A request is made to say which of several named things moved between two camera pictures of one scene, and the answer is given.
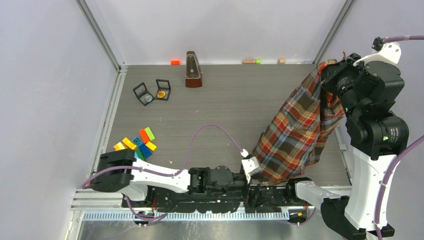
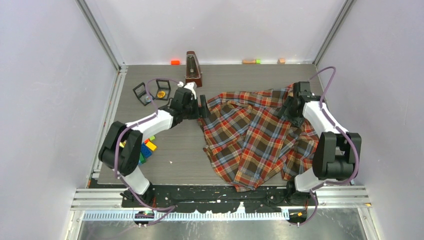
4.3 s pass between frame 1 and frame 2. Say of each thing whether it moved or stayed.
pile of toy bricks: stayed
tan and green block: stayed
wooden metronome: stayed
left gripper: moved
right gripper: moved
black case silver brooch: stayed
